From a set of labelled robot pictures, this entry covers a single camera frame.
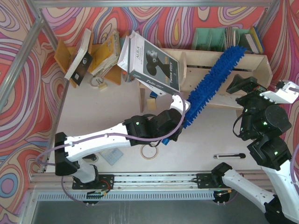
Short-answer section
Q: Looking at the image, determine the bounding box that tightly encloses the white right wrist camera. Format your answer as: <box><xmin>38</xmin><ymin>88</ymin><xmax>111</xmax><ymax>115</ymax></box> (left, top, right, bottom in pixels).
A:
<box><xmin>259</xmin><ymin>80</ymin><xmax>299</xmax><ymax>104</ymax></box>

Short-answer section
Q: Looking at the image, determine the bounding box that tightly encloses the blue and yellow book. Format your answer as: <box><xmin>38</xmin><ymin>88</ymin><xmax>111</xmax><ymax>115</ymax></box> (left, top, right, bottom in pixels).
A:
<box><xmin>244</xmin><ymin>27</ymin><xmax>264</xmax><ymax>54</ymax></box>

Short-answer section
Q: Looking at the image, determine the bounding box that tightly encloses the blue microfiber duster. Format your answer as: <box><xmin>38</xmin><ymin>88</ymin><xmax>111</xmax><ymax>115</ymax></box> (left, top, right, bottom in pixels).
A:
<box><xmin>183</xmin><ymin>46</ymin><xmax>246</xmax><ymax>128</ymax></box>

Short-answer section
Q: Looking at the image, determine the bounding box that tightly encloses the yellow wooden book rack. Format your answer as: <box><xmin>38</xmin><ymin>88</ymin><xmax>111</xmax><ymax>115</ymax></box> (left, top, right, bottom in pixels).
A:
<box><xmin>54</xmin><ymin>28</ymin><xmax>121</xmax><ymax>87</ymax></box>

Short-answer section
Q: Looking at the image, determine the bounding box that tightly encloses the small blue sharpener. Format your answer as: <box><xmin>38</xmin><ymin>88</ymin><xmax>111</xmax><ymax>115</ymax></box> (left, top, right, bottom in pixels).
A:
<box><xmin>149</xmin><ymin>91</ymin><xmax>158</xmax><ymax>98</ymax></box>

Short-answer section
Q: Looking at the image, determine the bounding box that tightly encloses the beige masking tape roll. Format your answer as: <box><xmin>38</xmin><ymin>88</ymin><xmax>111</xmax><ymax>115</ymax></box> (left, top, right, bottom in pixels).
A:
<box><xmin>140</xmin><ymin>145</ymin><xmax>159</xmax><ymax>160</ymax></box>

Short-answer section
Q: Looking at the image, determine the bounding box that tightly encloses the gold binder clip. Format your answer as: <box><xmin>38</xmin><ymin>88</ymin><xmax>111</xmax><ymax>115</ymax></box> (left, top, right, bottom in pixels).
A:
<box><xmin>98</xmin><ymin>82</ymin><xmax>107</xmax><ymax>91</ymax></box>

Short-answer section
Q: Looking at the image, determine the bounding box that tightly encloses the yellow sticky note pad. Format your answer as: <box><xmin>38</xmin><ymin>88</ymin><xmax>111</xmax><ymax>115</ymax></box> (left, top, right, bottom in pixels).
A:
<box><xmin>146</xmin><ymin>98</ymin><xmax>157</xmax><ymax>111</ymax></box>

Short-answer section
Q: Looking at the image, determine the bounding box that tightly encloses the teal desk file organizer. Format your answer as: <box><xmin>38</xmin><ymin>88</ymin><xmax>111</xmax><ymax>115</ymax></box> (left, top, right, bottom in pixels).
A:
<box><xmin>192</xmin><ymin>27</ymin><xmax>254</xmax><ymax>54</ymax></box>

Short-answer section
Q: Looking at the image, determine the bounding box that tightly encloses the white and black paperback book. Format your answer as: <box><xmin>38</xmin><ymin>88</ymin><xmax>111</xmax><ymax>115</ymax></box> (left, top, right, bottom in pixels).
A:
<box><xmin>64</xmin><ymin>28</ymin><xmax>93</xmax><ymax>86</ymax></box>

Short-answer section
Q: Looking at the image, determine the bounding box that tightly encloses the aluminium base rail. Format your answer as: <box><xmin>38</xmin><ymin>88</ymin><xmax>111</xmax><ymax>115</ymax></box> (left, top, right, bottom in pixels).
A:
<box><xmin>30</xmin><ymin>172</ymin><xmax>271</xmax><ymax>192</ymax></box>

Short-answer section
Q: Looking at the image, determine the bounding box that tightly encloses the pen cup with pens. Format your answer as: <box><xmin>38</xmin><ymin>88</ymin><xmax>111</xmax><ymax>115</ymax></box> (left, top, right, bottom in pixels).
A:
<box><xmin>121</xmin><ymin>70</ymin><xmax>135</xmax><ymax>83</ymax></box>

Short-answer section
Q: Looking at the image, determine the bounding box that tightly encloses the large Twins story book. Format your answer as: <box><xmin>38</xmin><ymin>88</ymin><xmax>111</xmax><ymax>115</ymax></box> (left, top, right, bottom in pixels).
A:
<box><xmin>117</xmin><ymin>31</ymin><xmax>180</xmax><ymax>95</ymax></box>

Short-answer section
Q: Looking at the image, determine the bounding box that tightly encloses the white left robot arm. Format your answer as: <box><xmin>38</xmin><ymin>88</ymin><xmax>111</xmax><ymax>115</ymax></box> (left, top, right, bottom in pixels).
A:
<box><xmin>54</xmin><ymin>108</ymin><xmax>184</xmax><ymax>184</ymax></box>

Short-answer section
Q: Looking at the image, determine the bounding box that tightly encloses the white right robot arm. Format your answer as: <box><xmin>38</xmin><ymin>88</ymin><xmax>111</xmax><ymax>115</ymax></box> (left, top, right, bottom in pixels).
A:
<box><xmin>193</xmin><ymin>75</ymin><xmax>299</xmax><ymax>224</ymax></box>

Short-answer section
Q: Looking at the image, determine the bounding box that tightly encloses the stack of yellow books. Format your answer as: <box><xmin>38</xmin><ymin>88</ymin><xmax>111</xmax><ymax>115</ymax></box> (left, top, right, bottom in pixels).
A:
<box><xmin>90</xmin><ymin>30</ymin><xmax>121</xmax><ymax>77</ymax></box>

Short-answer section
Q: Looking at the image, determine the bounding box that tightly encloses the light wooden bookshelf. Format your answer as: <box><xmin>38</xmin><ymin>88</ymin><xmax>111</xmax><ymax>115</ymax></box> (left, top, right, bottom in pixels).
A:
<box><xmin>138</xmin><ymin>48</ymin><xmax>273</xmax><ymax>121</ymax></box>

